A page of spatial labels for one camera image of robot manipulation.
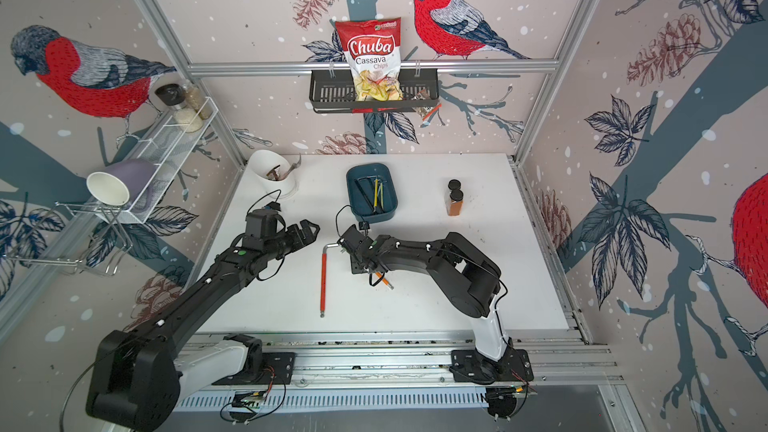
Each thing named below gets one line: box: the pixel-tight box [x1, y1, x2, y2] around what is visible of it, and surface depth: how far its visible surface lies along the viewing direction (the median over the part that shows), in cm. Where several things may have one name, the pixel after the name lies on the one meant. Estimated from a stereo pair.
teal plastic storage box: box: [346, 162, 398, 224], surface depth 112 cm
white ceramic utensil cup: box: [250, 150, 298, 199], surface depth 106 cm
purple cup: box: [87, 159, 158, 206], surface depth 64 cm
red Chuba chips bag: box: [335, 18, 403, 102], surface depth 84 cm
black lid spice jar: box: [155, 83, 203, 133], surface depth 83 cm
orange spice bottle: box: [446, 189, 464, 217], surface depth 100 cm
